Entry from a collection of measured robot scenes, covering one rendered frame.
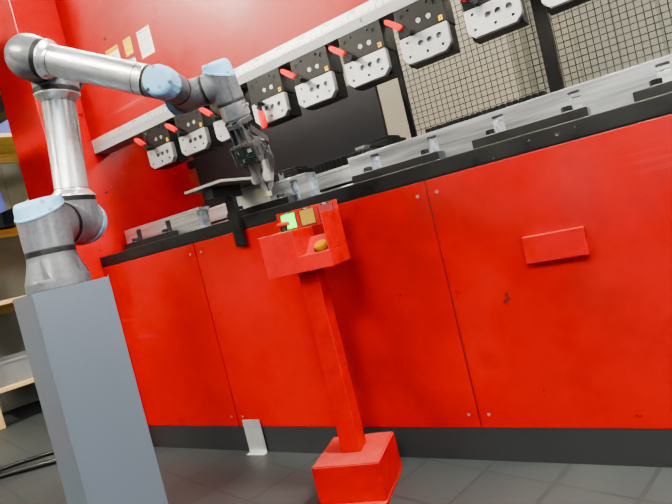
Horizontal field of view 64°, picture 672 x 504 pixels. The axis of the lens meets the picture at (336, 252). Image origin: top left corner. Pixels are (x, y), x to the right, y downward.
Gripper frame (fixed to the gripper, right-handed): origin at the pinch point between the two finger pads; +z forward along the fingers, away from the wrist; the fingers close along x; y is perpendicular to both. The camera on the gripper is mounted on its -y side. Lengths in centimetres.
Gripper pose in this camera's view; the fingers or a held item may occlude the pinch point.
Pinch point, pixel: (268, 185)
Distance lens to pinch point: 154.7
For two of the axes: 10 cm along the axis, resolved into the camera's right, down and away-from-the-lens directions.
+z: 3.3, 8.7, 3.6
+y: -1.9, 4.4, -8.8
